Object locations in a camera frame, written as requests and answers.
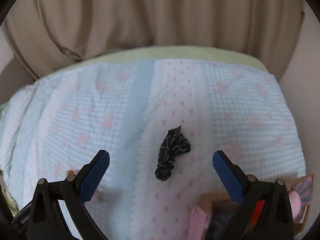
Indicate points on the cardboard box with pink print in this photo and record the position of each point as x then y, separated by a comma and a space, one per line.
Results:
303, 187

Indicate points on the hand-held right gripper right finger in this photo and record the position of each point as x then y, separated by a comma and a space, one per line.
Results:
228, 177

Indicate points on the black patterned scrunchie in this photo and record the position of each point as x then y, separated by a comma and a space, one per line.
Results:
171, 152

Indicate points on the pinkish beige cloth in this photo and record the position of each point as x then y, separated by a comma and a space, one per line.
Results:
198, 221

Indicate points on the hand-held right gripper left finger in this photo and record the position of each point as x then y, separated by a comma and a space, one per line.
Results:
96, 172

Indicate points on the black sock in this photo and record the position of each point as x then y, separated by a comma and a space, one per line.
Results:
222, 221

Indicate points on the light pink sponge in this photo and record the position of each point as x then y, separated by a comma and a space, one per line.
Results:
294, 202

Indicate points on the pale green bed sheet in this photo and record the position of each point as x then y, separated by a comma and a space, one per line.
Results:
175, 52

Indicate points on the blue checked printed blanket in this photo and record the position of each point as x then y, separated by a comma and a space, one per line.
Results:
100, 120

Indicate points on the beige curtain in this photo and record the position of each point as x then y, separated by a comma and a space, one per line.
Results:
155, 12

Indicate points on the orange pompom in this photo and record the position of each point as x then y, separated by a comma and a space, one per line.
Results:
260, 207

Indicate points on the grey padded headboard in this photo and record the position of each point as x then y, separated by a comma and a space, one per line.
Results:
12, 80

